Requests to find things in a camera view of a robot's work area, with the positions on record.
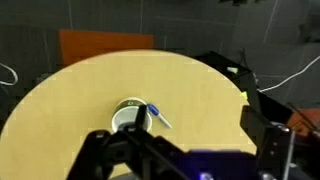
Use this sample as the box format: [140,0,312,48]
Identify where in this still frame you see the black metal stand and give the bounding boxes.
[194,50,320,180]

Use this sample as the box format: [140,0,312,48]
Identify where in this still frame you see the orange board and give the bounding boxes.
[59,29,154,66]

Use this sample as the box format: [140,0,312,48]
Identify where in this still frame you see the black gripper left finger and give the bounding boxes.
[66,129,116,180]

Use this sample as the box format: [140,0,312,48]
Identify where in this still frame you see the white floor cable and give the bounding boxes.
[258,54,320,93]
[0,62,19,87]

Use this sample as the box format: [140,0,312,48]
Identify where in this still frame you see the blue capped marker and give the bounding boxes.
[146,103,173,130]

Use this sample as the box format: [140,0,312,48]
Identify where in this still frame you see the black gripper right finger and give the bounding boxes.
[118,104,188,180]

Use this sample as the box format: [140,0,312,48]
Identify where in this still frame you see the green white bowl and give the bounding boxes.
[110,97,154,134]

